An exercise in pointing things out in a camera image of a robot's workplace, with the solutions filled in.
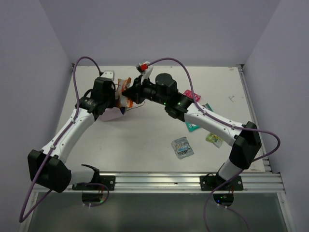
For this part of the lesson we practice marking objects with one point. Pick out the aluminium rail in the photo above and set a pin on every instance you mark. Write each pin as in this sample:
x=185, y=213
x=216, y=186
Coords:
x=265, y=160
x=140, y=182

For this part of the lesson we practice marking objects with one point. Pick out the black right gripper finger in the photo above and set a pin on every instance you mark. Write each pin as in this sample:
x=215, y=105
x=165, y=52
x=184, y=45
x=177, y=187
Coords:
x=138, y=81
x=133, y=93

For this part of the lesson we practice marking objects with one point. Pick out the yellow green snack packet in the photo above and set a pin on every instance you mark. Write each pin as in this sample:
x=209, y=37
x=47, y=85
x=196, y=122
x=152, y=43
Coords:
x=214, y=139

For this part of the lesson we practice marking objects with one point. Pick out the pink snack packet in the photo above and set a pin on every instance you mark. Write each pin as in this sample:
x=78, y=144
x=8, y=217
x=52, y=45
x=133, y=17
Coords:
x=193, y=96

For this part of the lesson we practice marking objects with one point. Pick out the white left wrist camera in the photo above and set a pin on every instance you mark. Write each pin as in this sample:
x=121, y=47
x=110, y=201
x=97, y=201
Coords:
x=107, y=74

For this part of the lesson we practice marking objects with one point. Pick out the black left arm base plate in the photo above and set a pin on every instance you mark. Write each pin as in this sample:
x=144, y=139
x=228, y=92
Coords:
x=101, y=183

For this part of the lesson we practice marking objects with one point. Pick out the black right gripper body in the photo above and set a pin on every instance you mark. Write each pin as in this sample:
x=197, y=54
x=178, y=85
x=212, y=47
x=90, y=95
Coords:
x=149, y=92

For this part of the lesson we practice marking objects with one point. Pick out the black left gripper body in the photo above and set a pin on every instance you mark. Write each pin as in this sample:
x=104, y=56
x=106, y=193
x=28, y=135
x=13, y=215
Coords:
x=110, y=98

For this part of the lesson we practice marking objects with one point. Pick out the aluminium front rail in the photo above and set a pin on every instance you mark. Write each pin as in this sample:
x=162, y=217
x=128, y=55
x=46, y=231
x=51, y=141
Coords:
x=140, y=182

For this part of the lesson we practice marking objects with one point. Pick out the green red candy packet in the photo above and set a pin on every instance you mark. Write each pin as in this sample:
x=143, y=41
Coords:
x=192, y=127

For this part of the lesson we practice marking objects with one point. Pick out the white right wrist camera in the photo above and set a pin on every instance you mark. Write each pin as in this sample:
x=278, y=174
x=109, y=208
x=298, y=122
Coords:
x=145, y=69

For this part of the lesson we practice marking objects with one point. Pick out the blue Burts chips bag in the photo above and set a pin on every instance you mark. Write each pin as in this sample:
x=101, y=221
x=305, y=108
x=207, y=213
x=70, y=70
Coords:
x=123, y=110

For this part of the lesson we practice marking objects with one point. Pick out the lilac paper bag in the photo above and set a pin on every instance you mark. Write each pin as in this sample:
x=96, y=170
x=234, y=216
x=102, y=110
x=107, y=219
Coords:
x=121, y=101

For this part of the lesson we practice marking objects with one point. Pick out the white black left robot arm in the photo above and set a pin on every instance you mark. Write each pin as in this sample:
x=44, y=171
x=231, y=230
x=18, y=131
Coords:
x=47, y=167

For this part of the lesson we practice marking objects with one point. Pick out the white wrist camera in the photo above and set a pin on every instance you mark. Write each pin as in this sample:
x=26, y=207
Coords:
x=107, y=74
x=145, y=69

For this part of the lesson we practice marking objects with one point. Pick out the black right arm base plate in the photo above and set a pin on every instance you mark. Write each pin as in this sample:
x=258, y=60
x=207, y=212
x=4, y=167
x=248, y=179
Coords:
x=209, y=182

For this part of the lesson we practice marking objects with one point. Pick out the aluminium right side rail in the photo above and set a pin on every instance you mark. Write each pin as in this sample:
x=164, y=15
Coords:
x=265, y=160

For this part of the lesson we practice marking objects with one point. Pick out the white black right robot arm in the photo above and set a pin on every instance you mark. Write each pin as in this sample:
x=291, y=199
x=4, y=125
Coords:
x=243, y=138

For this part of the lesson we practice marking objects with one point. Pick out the silver blue snack packet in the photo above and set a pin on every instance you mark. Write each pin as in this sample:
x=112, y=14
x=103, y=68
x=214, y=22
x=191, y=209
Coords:
x=182, y=148

